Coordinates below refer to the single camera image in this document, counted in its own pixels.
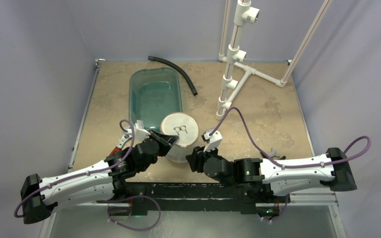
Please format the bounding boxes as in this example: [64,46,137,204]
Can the red handled adjustable wrench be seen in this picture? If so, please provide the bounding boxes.
[109,131,131,156]

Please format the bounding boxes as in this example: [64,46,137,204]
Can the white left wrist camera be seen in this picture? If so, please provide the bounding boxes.
[124,120,150,141]

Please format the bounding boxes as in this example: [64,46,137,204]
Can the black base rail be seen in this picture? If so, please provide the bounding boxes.
[109,182,290,215]

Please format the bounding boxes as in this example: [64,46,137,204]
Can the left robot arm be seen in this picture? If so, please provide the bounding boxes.
[14,130,179,224]

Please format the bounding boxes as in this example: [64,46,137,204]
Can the white PVC pipe frame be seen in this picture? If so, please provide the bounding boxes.
[215,0,332,120]

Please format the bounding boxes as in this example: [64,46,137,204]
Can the black rubber hose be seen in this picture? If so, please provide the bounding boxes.
[147,55,198,97]

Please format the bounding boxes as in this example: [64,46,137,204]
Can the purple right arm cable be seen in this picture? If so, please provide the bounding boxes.
[208,107,372,170]

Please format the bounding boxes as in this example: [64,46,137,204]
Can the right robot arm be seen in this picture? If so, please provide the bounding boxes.
[186,146,357,202]

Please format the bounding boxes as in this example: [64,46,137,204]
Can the teal transparent plastic tub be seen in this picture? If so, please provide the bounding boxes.
[128,67,183,131]

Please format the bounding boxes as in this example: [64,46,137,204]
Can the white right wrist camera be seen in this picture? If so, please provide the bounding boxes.
[201,128,223,152]

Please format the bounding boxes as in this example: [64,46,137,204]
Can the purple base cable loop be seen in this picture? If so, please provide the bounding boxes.
[107,195,162,232]

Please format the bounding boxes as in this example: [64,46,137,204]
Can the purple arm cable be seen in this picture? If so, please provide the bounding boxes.
[13,119,136,219]
[208,107,372,170]

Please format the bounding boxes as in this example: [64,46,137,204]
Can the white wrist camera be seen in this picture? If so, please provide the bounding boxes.
[124,120,150,141]
[201,128,223,152]

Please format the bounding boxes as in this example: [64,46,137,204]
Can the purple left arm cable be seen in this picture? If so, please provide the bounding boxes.
[13,119,136,219]

